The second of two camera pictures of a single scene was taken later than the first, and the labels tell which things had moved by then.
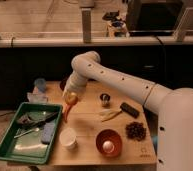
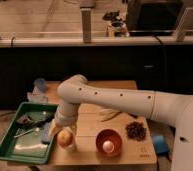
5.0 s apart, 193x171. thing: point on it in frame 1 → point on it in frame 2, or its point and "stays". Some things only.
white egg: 108,146 stays
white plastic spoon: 34,130 stays
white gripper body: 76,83 → 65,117
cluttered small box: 117,29 stays
